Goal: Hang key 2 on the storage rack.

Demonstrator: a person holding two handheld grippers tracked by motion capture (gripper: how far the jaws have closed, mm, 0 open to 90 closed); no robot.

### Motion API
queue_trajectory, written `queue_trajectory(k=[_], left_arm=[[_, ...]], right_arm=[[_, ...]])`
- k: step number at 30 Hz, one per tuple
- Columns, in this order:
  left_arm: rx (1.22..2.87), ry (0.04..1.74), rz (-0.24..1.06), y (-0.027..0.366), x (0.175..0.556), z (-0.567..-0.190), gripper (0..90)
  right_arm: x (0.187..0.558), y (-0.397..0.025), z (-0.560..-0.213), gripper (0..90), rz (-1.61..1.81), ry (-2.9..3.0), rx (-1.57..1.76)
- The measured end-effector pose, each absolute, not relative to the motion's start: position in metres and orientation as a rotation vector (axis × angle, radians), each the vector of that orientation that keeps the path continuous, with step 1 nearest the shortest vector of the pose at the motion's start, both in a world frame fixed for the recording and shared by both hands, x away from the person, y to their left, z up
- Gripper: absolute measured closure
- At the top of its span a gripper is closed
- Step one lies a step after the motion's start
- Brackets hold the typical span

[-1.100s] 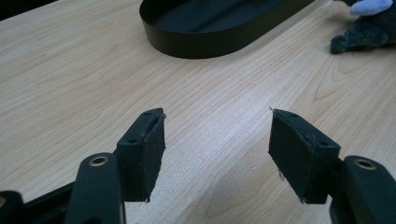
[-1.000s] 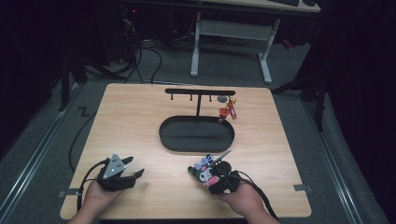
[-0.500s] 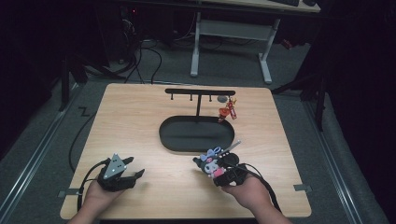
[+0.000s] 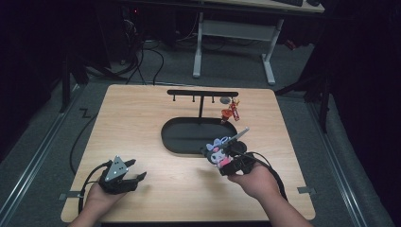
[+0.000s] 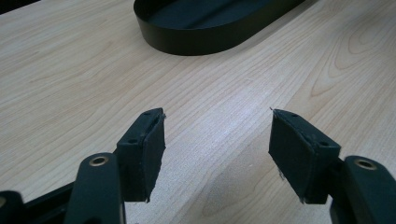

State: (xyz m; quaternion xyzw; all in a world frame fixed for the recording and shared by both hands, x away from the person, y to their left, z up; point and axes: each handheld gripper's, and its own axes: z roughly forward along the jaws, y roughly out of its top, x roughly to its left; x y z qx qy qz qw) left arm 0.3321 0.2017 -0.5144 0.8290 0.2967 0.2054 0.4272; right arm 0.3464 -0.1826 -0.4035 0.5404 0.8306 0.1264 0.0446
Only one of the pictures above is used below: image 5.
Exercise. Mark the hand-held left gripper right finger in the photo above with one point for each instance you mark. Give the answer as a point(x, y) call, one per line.
point(299, 155)

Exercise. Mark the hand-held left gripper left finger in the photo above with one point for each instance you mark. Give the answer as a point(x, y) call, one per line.
point(140, 161)

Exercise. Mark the black oval tray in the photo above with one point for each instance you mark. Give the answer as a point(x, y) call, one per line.
point(186, 43)

